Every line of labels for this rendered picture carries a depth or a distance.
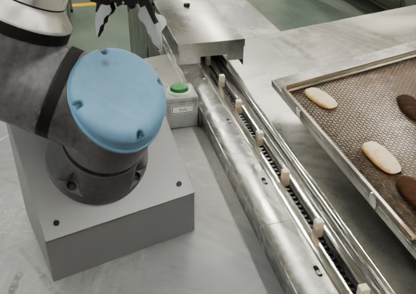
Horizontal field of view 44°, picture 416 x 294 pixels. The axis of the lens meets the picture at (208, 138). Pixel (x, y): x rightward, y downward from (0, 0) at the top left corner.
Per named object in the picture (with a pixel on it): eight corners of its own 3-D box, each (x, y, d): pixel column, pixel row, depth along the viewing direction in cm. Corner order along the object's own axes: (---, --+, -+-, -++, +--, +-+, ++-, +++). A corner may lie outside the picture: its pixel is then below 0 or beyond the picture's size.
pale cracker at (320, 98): (300, 93, 113) (299, 88, 112) (315, 87, 114) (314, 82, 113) (326, 111, 105) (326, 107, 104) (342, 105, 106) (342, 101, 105)
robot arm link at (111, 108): (132, 188, 68) (156, 155, 56) (33, 150, 65) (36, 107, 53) (160, 112, 73) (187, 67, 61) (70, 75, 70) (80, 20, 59)
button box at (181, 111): (161, 126, 121) (159, 83, 116) (194, 122, 123) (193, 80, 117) (168, 144, 115) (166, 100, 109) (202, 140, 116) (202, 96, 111)
